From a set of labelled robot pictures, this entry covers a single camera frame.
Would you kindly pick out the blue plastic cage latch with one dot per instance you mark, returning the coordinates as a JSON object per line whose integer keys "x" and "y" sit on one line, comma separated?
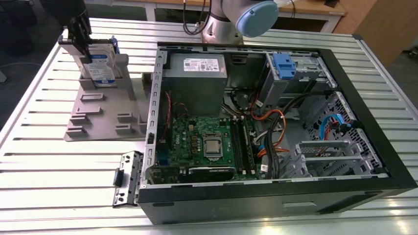
{"x": 283, "y": 66}

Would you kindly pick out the green RAM stick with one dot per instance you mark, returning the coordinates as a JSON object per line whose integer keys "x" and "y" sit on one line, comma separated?
{"x": 248, "y": 147}

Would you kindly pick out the CPU socket with silver CPU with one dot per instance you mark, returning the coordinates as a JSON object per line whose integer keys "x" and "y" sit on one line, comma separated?
{"x": 212, "y": 147}

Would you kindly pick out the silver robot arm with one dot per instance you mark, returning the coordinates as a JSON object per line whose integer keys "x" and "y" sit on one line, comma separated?
{"x": 224, "y": 27}

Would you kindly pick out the black graphics card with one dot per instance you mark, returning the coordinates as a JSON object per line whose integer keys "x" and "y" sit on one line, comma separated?
{"x": 208, "y": 171}

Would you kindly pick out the silver drive cage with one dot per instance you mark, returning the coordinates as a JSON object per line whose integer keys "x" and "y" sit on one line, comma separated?
{"x": 276, "y": 90}

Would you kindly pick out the silver disk bay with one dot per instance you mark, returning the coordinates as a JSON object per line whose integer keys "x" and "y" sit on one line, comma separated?
{"x": 329, "y": 160}

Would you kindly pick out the grey power supply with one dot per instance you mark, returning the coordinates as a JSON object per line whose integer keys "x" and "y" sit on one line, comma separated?
{"x": 195, "y": 93}

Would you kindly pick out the hard disk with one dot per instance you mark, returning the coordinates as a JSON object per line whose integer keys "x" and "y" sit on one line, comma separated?
{"x": 100, "y": 71}

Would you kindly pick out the wooden cabinet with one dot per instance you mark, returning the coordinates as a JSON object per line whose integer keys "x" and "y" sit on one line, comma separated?
{"x": 382, "y": 29}

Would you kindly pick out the black expansion slot bracket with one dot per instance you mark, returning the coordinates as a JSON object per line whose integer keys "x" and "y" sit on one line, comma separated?
{"x": 129, "y": 171}

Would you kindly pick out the green motherboard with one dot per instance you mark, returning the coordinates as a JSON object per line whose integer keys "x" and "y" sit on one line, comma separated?
{"x": 183, "y": 137}

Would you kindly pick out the grey parts rack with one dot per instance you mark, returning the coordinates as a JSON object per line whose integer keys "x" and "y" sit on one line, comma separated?
{"x": 104, "y": 117}

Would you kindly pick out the black PC case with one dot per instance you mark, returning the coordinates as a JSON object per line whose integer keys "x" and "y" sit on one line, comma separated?
{"x": 260, "y": 195}

